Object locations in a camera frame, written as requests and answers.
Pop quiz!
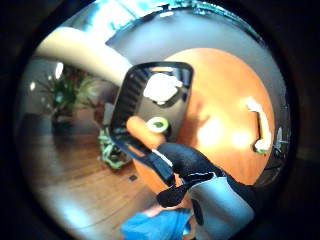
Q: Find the orange toy carrot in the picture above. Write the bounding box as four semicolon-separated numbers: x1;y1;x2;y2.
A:
125;115;168;150

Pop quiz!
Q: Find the the person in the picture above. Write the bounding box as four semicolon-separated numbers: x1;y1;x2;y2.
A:
119;203;195;240

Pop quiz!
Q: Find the white pillar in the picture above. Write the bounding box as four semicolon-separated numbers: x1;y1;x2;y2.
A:
34;26;133;88

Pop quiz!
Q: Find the white curved toy vegetable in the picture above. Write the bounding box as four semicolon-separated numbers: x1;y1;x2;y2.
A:
245;96;273;155

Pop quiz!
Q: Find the green potted plant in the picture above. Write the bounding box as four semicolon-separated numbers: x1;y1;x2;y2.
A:
37;65;98;135

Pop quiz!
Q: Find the black plastic tray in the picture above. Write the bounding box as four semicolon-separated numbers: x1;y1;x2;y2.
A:
109;61;195;188

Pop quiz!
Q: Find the small green floor plant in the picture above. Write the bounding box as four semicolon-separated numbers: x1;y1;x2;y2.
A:
97;127;132;170

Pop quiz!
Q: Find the green and white round toy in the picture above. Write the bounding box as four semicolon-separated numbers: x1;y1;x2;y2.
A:
145;116;170;135

